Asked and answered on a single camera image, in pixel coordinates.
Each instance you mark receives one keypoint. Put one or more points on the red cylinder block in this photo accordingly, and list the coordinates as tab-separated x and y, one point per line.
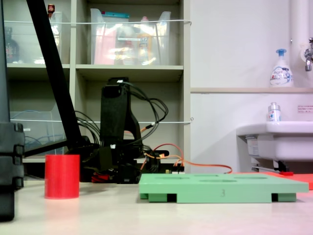
62	176

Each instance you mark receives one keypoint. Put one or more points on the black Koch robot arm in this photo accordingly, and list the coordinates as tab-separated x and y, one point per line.
112	110

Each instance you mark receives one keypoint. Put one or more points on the beige shelf unit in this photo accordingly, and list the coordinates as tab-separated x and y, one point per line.
129	71

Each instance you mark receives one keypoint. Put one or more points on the small circuit board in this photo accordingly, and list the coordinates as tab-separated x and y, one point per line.
179	169

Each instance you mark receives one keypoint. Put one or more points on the pink capped spray bottle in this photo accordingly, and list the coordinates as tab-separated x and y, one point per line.
144	44

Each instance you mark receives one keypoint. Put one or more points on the large clear plastic bin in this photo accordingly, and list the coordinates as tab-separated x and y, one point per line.
110	49

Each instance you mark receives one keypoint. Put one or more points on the green shape sorter board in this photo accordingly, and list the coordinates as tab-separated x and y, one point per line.
207	191

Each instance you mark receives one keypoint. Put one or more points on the black tripod brace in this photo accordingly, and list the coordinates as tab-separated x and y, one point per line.
44	148

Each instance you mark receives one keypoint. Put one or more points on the small clear sanitizer bottle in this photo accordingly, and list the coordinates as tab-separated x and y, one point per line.
274	113

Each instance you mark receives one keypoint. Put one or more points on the white blue soap dispenser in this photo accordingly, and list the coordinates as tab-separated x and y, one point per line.
281	73

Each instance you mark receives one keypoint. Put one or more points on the white sink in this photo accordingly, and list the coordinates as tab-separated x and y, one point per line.
288	144

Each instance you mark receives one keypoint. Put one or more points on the small red clip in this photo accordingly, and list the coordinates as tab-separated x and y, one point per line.
286	173

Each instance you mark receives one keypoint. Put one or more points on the white notice label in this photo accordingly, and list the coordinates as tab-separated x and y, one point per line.
305	109

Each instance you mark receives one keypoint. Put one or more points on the black notched tripod leg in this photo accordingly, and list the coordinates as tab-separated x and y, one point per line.
7	171

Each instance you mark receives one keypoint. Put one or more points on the dark glass bottle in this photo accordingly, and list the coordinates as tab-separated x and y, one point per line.
11	49

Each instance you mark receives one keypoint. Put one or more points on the metal faucet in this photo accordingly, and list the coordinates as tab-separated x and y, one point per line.
308	56

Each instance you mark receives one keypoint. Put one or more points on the red printed base mount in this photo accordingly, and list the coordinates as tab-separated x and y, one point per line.
100	177

